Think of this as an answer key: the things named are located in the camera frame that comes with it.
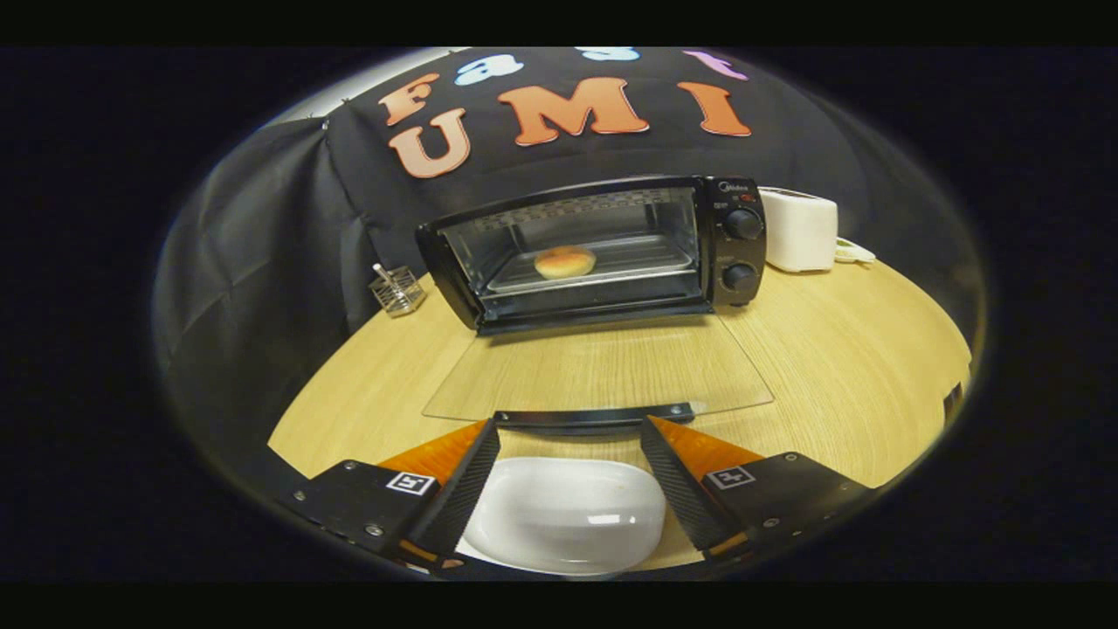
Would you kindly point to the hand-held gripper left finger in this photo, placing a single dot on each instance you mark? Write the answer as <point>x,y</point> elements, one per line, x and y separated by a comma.
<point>463,498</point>

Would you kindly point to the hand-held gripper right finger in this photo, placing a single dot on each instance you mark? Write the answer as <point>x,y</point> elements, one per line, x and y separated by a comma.
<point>677,489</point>

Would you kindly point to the black toaster oven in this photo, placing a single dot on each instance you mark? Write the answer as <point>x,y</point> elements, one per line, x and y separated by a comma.
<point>742,253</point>

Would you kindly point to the round glazed bread bun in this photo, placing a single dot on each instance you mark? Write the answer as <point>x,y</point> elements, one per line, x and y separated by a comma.
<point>565,262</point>

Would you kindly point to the metal oven tray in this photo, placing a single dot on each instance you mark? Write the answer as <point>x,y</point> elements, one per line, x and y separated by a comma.
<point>646,258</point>

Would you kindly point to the white bread toaster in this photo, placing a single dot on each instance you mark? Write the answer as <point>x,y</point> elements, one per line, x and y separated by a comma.
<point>799,231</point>

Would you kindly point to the white oval plate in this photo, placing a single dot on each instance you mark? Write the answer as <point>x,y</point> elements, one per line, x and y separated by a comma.
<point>568,515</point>

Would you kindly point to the black backdrop cloth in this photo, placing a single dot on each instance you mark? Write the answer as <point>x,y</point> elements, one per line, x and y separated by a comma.
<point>262,262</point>

